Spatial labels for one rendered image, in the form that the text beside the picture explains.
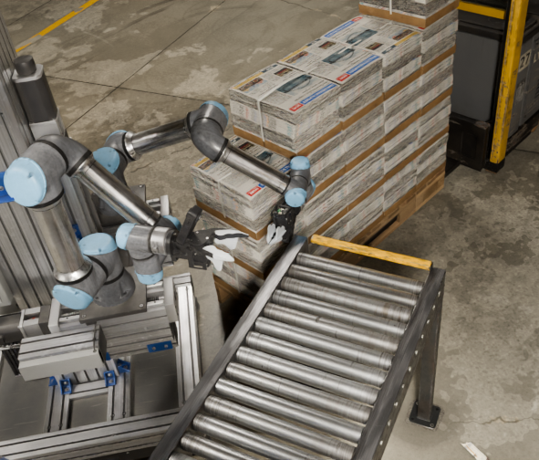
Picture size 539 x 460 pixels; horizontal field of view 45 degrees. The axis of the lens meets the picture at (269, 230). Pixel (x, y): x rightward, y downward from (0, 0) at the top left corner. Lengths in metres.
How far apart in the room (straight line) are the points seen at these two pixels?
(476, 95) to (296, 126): 1.67
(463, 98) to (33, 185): 2.87
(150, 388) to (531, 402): 1.55
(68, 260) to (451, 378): 1.71
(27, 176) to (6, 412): 1.37
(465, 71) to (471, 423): 2.05
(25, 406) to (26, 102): 1.32
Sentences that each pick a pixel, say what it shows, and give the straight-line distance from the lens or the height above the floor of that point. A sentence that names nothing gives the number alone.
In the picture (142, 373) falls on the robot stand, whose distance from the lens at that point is 2.84.
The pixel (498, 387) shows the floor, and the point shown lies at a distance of 2.98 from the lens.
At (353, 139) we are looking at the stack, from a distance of 2.97.
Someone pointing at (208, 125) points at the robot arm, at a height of 1.16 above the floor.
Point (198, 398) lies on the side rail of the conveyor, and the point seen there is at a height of 0.80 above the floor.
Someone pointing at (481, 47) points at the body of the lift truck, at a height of 0.69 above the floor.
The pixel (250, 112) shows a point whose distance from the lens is 2.78.
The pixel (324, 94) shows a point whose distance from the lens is 2.70.
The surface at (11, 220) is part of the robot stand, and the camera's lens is 2.31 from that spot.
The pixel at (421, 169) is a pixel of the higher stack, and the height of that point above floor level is 0.26.
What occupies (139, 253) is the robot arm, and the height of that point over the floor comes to 1.19.
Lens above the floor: 2.36
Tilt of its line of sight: 40 degrees down
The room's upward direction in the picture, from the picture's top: 8 degrees counter-clockwise
